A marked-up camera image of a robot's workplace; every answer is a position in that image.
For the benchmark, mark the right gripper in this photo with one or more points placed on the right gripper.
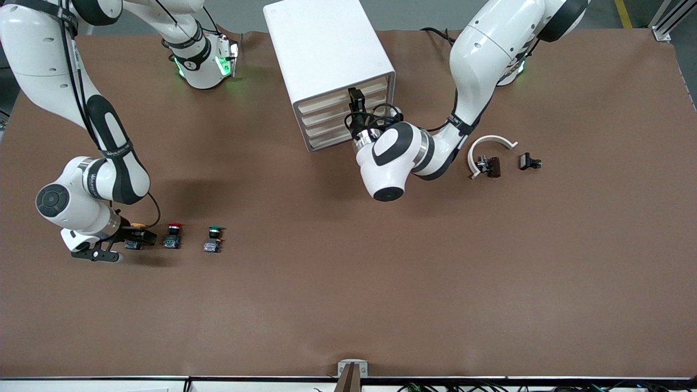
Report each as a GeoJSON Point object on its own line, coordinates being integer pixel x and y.
{"type": "Point", "coordinates": [129, 234]}

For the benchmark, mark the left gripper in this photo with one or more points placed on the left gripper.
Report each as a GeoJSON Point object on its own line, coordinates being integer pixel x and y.
{"type": "Point", "coordinates": [360, 129]}

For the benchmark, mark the yellow push button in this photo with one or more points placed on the yellow push button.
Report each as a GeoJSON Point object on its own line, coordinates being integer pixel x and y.
{"type": "Point", "coordinates": [138, 225]}

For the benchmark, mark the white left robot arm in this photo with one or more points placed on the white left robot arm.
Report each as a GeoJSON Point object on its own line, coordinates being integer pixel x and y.
{"type": "Point", "coordinates": [484, 49]}

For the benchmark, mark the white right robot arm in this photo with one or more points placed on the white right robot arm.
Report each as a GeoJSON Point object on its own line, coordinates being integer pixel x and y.
{"type": "Point", "coordinates": [32, 49]}

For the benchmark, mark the red push button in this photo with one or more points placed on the red push button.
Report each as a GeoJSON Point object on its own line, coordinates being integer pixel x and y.
{"type": "Point", "coordinates": [172, 238]}

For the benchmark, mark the green push button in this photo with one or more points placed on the green push button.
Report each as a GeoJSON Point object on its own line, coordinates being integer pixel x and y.
{"type": "Point", "coordinates": [213, 242]}

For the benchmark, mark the white curved plastic piece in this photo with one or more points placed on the white curved plastic piece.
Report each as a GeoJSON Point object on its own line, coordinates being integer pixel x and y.
{"type": "Point", "coordinates": [493, 138]}

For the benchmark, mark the dark brown small component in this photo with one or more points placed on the dark brown small component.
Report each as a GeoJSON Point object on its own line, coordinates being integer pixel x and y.
{"type": "Point", "coordinates": [494, 166]}

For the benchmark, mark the black small clip component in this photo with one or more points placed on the black small clip component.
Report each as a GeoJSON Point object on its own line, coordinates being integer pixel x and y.
{"type": "Point", "coordinates": [526, 161]}

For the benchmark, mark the white table edge rail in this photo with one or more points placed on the white table edge rail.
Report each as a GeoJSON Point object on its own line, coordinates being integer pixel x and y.
{"type": "Point", "coordinates": [109, 384]}

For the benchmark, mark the grey metal table bracket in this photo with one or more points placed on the grey metal table bracket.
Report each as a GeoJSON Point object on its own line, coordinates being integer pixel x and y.
{"type": "Point", "coordinates": [352, 369]}

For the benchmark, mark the aluminium frame profile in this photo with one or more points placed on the aluminium frame profile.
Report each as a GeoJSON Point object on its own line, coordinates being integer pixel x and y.
{"type": "Point", "coordinates": [671, 24]}

